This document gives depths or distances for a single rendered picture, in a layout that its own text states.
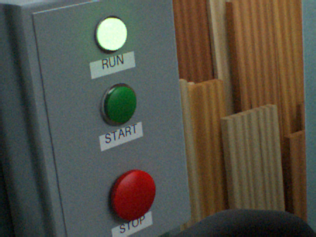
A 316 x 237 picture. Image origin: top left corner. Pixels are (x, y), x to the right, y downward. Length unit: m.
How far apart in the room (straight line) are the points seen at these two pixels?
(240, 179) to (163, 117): 1.56
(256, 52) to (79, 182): 1.70
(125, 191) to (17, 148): 0.07
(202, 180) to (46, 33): 1.64
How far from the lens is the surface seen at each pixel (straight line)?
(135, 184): 0.37
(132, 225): 0.39
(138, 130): 0.38
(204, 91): 1.89
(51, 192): 0.36
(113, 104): 0.36
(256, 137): 1.94
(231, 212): 0.49
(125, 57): 0.36
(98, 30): 0.35
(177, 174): 0.41
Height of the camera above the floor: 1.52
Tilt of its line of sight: 18 degrees down
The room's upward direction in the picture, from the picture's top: 6 degrees counter-clockwise
